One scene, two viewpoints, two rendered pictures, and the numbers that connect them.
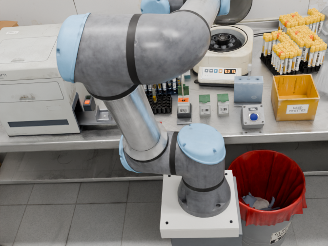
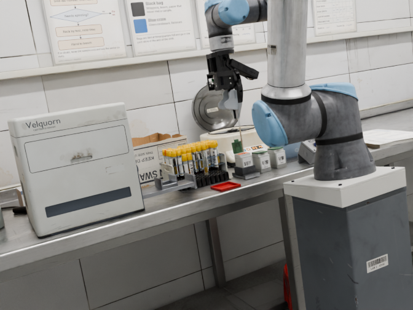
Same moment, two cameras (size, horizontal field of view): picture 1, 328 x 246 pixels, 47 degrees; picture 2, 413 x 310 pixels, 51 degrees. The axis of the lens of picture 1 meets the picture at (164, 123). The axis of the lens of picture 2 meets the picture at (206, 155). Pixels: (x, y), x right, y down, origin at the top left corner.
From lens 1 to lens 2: 1.02 m
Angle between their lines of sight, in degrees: 45
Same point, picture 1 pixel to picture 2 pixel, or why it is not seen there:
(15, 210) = not seen: outside the picture
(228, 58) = (252, 134)
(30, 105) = (83, 170)
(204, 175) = (353, 113)
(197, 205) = (356, 158)
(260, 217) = not seen: hidden behind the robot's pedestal
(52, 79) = (118, 122)
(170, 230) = (350, 187)
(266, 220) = not seen: hidden behind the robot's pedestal
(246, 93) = (289, 147)
